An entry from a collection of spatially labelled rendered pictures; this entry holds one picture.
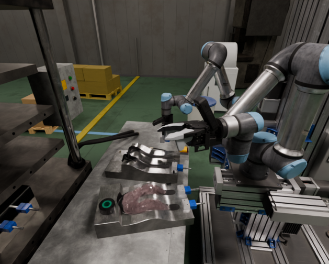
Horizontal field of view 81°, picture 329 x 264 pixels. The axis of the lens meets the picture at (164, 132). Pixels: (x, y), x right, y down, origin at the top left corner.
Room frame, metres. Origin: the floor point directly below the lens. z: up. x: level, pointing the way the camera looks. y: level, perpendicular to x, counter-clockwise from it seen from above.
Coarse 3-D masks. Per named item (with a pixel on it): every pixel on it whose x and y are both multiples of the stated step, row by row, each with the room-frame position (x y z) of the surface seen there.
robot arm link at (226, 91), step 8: (208, 48) 1.33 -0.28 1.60; (208, 56) 1.31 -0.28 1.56; (216, 72) 1.37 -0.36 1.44; (224, 72) 1.38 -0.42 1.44; (216, 80) 1.40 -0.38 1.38; (224, 80) 1.38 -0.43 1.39; (224, 88) 1.38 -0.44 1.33; (224, 96) 1.39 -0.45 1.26; (232, 96) 1.38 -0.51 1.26; (224, 104) 1.40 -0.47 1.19
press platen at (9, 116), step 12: (0, 108) 1.09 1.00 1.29; (12, 108) 1.09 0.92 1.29; (24, 108) 1.09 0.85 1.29; (36, 108) 1.09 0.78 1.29; (48, 108) 1.10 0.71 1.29; (0, 120) 0.92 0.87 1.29; (12, 120) 0.92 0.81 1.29; (24, 120) 0.92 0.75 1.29; (36, 120) 0.98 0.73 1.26; (0, 132) 0.80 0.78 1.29; (12, 132) 0.83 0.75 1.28; (0, 144) 0.75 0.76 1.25
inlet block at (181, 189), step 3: (177, 186) 0.86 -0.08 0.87; (180, 186) 0.85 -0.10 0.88; (183, 186) 0.85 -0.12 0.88; (186, 186) 0.86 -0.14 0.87; (189, 186) 0.86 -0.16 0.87; (177, 189) 0.86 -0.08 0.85; (180, 189) 0.83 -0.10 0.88; (183, 189) 0.83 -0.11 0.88; (186, 189) 0.84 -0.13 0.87; (189, 189) 0.84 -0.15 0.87; (192, 189) 0.85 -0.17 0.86; (195, 189) 0.85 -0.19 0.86; (198, 189) 0.85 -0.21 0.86; (180, 192) 0.82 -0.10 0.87; (183, 192) 0.82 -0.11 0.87; (186, 192) 0.82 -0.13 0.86; (189, 192) 0.83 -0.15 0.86
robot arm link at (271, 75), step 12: (288, 48) 0.77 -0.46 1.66; (276, 60) 0.77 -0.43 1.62; (288, 60) 0.74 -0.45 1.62; (264, 72) 0.78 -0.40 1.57; (276, 72) 0.75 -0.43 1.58; (288, 72) 0.75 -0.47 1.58; (252, 84) 0.77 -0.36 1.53; (264, 84) 0.74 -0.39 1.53; (240, 96) 0.77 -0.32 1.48; (252, 96) 0.73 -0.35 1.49; (264, 96) 0.74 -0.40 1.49; (240, 108) 0.72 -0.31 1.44; (252, 108) 0.72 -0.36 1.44
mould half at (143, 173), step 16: (112, 160) 1.13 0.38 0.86; (128, 160) 1.04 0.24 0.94; (144, 160) 1.08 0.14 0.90; (160, 160) 1.10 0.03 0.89; (176, 160) 1.09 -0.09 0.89; (112, 176) 1.01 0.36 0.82; (128, 176) 0.99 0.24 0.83; (144, 176) 0.98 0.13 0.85; (160, 176) 0.96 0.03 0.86; (176, 176) 0.95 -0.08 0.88
